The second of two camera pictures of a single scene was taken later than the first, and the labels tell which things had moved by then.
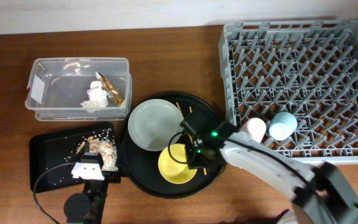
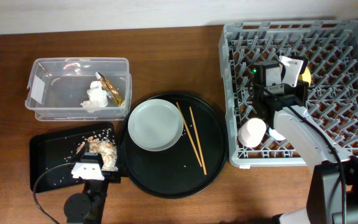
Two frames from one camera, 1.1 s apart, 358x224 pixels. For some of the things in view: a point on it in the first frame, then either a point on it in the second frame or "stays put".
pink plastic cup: (255, 127) stays put
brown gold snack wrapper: (110, 90) stays put
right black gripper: (192, 162) → (300, 89)
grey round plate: (154, 124) stays put
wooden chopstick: (183, 117) stays put
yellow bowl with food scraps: (173, 166) → (306, 76)
